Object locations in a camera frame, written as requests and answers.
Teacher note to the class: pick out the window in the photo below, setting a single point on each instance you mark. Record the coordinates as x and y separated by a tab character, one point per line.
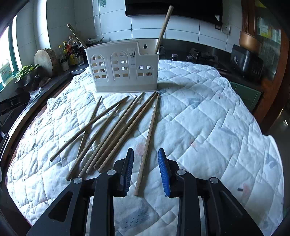
6	45

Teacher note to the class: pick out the black kitchen appliance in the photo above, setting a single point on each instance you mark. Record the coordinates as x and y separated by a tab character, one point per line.
245	61

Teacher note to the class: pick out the white plastic chopstick holder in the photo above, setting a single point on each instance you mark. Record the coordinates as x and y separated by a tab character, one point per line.
126	87

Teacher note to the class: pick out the gas stove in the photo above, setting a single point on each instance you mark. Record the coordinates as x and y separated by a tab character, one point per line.
204	56

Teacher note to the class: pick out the white plastic jug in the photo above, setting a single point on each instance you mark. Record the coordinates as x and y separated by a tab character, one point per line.
5	71

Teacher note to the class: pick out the round wooden chopping block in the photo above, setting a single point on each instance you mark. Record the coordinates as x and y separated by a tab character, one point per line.
44	60

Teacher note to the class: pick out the white quilted blanket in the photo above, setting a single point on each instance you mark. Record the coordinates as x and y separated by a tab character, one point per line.
204	127

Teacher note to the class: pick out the single wooden chopstick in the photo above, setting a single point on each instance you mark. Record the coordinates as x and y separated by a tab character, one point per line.
147	143
164	29

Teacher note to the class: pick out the white wall socket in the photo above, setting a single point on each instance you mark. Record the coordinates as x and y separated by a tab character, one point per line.
226	29

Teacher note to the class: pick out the clear bottle yellow cap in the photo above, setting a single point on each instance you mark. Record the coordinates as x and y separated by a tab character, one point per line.
65	47
60	54

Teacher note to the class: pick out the wall hook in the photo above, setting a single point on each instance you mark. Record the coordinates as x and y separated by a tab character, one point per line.
103	3

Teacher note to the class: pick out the metal pan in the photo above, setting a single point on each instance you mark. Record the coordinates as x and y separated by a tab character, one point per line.
94	41

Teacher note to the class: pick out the copper hot pot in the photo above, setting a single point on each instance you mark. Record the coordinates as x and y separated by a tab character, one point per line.
250	42

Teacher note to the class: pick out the green leafy vegetables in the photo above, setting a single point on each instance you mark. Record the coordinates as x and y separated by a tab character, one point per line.
25	70

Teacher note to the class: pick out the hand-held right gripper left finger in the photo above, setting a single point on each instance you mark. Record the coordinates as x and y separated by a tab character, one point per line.
129	172

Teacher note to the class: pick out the pile of wooden chopsticks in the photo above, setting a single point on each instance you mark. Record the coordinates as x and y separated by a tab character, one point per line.
121	136

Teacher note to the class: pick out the wooden glass cabinet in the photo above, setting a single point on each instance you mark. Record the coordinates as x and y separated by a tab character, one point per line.
276	74

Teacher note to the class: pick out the bowl of green vegetables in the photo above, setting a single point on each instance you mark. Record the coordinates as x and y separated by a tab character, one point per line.
27	82

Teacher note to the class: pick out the black range hood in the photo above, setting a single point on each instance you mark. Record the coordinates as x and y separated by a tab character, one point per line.
181	9

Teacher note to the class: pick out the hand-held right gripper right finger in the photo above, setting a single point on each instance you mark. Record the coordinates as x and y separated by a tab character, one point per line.
162	172

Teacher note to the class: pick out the wooden spatula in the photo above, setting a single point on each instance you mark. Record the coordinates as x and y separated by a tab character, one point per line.
76	35

